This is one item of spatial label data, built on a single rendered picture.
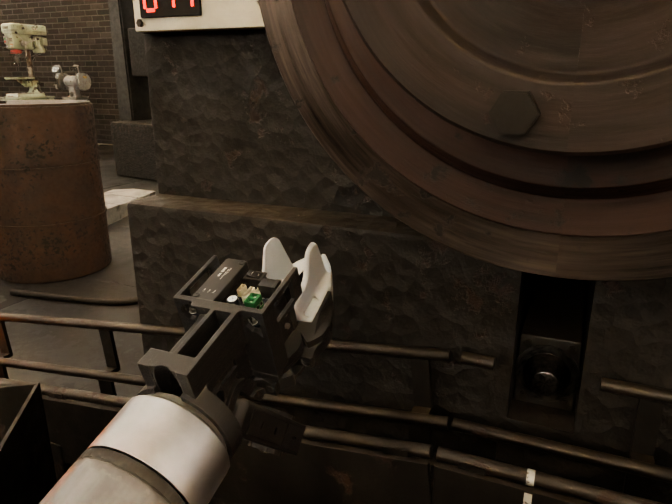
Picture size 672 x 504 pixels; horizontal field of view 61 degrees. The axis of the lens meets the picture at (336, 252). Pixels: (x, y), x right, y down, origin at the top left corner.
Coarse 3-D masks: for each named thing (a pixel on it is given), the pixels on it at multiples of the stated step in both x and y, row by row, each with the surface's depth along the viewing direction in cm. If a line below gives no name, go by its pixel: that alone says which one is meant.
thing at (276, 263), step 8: (272, 240) 47; (264, 248) 46; (272, 248) 47; (280, 248) 48; (264, 256) 46; (272, 256) 47; (280, 256) 48; (264, 264) 46; (272, 264) 47; (280, 264) 48; (288, 264) 49; (296, 264) 51; (272, 272) 47; (280, 272) 48; (288, 272) 49
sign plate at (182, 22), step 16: (160, 0) 61; (176, 0) 60; (208, 0) 59; (224, 0) 58; (240, 0) 57; (256, 0) 57; (144, 16) 62; (160, 16) 61; (176, 16) 61; (192, 16) 60; (208, 16) 59; (224, 16) 59; (240, 16) 58; (256, 16) 57; (144, 32) 64; (160, 32) 64
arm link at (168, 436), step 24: (144, 408) 32; (168, 408) 32; (192, 408) 33; (120, 432) 31; (144, 432) 31; (168, 432) 31; (192, 432) 32; (216, 432) 33; (144, 456) 30; (168, 456) 30; (192, 456) 31; (216, 456) 32; (168, 480) 30; (192, 480) 31; (216, 480) 33
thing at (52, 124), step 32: (0, 128) 263; (32, 128) 266; (64, 128) 274; (0, 160) 267; (32, 160) 269; (64, 160) 277; (96, 160) 296; (0, 192) 273; (32, 192) 273; (64, 192) 280; (96, 192) 298; (0, 224) 278; (32, 224) 277; (64, 224) 283; (96, 224) 300; (0, 256) 285; (32, 256) 282; (64, 256) 287; (96, 256) 302
